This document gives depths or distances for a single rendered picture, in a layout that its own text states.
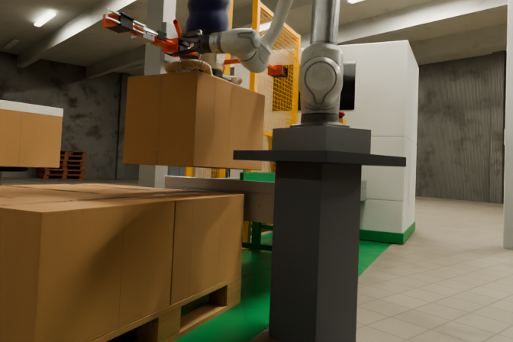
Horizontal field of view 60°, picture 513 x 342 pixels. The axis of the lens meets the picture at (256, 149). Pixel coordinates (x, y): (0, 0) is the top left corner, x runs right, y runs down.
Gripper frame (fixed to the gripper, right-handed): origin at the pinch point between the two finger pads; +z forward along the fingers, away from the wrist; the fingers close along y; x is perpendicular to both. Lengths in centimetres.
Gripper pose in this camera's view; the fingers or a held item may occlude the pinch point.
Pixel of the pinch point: (173, 46)
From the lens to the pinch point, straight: 206.3
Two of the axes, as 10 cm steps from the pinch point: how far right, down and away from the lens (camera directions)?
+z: -9.1, -0.3, 4.2
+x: 4.2, 0.6, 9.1
